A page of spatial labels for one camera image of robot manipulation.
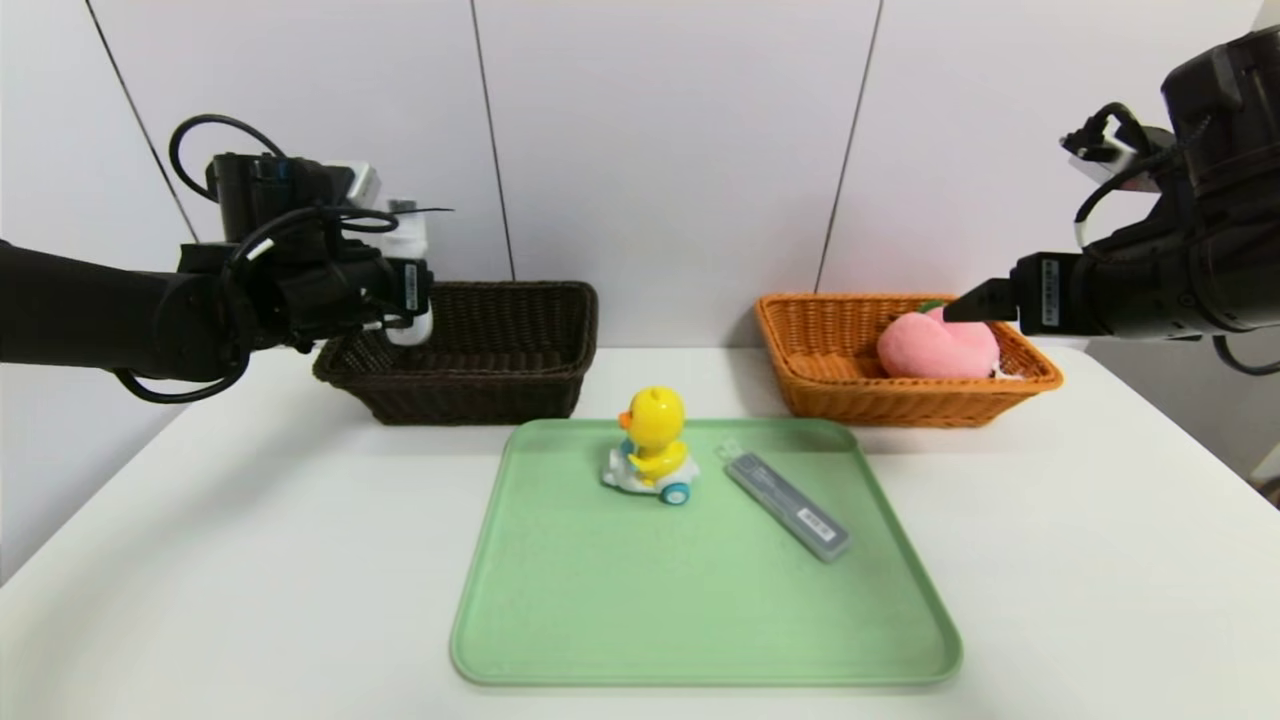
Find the dark brown wicker basket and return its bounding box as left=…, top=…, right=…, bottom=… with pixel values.
left=312, top=280, right=599, bottom=426

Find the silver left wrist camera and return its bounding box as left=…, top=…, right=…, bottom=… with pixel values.
left=335, top=160, right=384, bottom=213

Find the white cylindrical bottle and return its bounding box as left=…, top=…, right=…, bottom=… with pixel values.
left=383, top=196, right=434, bottom=347

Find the grey pencil lead case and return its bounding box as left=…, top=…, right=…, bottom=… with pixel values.
left=718, top=447, right=851, bottom=564

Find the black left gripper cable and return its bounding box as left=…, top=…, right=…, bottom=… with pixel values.
left=112, top=205, right=401, bottom=406

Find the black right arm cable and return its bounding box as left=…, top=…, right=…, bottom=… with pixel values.
left=1212, top=333, right=1280, bottom=377

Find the orange wicker basket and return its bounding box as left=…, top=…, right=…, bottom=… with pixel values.
left=755, top=292, right=1064, bottom=429

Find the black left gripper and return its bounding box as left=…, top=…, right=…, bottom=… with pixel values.
left=324, top=246, right=433, bottom=329

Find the black left camera cable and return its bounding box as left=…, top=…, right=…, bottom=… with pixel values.
left=168, top=114, right=291, bottom=206

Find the yellow duck scooter toy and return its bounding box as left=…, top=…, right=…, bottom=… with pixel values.
left=600, top=387, right=701, bottom=506

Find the green plastic tray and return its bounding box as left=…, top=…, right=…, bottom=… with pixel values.
left=450, top=417, right=963, bottom=689

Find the black camera cable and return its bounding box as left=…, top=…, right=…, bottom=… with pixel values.
left=168, top=114, right=291, bottom=206
left=1072, top=100, right=1176, bottom=251

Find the pink plush peach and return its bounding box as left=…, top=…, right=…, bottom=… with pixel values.
left=877, top=298, right=1023, bottom=382

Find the black right camera cable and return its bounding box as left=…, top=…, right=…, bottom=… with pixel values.
left=1072, top=100, right=1176, bottom=251

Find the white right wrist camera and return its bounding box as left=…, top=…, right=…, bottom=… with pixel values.
left=1062, top=128, right=1166, bottom=193

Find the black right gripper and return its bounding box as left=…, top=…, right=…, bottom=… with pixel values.
left=942, top=232, right=1200, bottom=342

